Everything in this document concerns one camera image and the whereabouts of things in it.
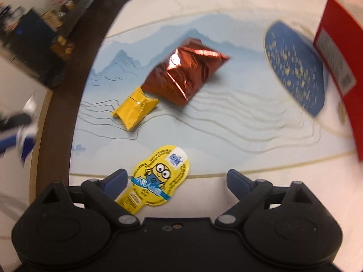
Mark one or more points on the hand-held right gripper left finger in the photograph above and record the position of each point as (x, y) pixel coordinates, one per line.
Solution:
(116, 182)

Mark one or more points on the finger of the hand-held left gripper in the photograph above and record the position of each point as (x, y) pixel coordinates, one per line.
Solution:
(14, 120)

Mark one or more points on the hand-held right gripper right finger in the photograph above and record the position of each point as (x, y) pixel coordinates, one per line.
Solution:
(237, 182)

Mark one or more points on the yellow cartoon jelly cup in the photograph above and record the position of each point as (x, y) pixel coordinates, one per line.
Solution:
(158, 182)

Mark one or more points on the red cardboard box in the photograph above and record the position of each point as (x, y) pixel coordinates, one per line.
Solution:
(341, 70)

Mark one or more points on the dark cabinet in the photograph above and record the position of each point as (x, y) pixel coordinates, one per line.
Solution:
(31, 51)

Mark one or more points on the yellow snack packet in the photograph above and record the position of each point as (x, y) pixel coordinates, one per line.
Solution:
(134, 109)

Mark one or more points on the orange-brown foil cookie packet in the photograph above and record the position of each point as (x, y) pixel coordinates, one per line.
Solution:
(184, 72)

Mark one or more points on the cluttered dark shelf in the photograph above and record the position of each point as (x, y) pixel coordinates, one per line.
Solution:
(71, 2)

